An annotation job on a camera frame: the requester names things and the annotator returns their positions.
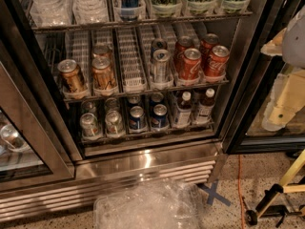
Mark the blue pepsi can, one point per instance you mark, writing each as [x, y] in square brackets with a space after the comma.
[159, 116]
[137, 118]
[134, 100]
[157, 98]

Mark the top wire shelf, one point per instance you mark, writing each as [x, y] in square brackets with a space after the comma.
[144, 22]

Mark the clear plastic bottles right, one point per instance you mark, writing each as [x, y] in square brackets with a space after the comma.
[90, 11]

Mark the silver can back left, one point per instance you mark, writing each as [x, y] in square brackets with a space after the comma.
[88, 107]

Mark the orange can behind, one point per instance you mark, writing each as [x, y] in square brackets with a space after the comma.
[101, 50]

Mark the blue pepsi can front right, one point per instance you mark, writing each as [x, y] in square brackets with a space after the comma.
[159, 116]

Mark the blue pepsi can back right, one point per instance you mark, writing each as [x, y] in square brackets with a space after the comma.
[157, 98]

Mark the silver can bottom left front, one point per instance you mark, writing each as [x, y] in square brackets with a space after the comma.
[89, 125]

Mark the wire shelf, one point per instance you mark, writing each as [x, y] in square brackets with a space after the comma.
[144, 22]
[140, 85]

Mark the blue pepsi can front left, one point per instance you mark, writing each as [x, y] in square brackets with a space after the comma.
[137, 118]

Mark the right glass fridge door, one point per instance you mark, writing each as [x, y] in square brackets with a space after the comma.
[267, 111]

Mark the brown bottle white cap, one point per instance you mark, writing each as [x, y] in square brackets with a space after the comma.
[183, 110]
[204, 107]

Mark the clear plastic bottles left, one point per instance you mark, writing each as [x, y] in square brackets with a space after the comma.
[48, 13]

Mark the open glass fridge door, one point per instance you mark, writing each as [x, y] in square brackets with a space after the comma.
[37, 154]

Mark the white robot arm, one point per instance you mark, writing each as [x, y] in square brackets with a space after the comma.
[293, 44]

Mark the brown bottle white cap right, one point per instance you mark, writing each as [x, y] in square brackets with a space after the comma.
[204, 107]

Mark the red cola can front right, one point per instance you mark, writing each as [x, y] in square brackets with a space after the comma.
[217, 60]

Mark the blue tape cross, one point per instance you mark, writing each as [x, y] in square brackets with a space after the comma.
[213, 194]

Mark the yellow black cart frame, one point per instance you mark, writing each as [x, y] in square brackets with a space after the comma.
[266, 209]

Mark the red cola can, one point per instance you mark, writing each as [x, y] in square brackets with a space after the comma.
[208, 41]
[183, 43]
[217, 60]
[190, 65]

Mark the brown bottle white cap left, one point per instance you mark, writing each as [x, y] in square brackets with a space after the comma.
[183, 110]

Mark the red cola can back left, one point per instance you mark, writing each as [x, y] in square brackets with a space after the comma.
[183, 43]

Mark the orange can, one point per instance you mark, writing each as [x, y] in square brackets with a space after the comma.
[72, 76]
[101, 50]
[103, 73]

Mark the fridge bottom vent grille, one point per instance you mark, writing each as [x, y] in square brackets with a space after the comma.
[26, 206]

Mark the silver can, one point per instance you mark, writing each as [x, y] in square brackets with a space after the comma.
[160, 66]
[112, 104]
[88, 107]
[89, 125]
[114, 123]

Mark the red cola can front left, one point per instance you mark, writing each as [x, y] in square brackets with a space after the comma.
[190, 65]

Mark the blue pepsi can back left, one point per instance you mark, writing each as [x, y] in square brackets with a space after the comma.
[134, 100]

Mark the red cola can back right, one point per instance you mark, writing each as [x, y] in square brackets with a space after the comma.
[208, 41]

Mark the middle wire shelf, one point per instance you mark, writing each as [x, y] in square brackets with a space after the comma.
[140, 85]

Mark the clear plastic bottles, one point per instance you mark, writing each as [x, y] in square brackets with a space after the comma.
[48, 13]
[90, 11]

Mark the dark blue can behind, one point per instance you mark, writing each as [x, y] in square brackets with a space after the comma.
[158, 44]

